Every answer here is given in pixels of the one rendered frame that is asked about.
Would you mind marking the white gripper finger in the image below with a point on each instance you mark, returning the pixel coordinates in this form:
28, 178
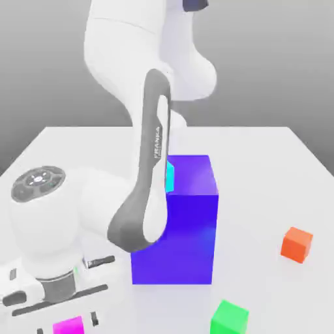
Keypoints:
94, 318
40, 331

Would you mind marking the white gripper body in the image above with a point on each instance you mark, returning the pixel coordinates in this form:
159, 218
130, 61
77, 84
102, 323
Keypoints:
65, 306

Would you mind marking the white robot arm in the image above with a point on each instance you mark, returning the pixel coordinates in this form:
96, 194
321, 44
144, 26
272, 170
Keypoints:
117, 78

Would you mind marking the small magenta cube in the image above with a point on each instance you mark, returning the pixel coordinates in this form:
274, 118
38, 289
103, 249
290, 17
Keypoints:
68, 326

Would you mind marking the small green cube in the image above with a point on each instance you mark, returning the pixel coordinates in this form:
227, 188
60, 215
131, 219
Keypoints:
228, 319

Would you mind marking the small cyan cube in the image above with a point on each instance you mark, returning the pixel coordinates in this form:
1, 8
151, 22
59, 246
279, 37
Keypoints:
170, 177

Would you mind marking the small orange cube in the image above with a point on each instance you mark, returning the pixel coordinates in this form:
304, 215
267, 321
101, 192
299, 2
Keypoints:
296, 245

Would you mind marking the large blue box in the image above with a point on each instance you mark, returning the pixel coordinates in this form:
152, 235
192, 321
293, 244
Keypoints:
188, 234

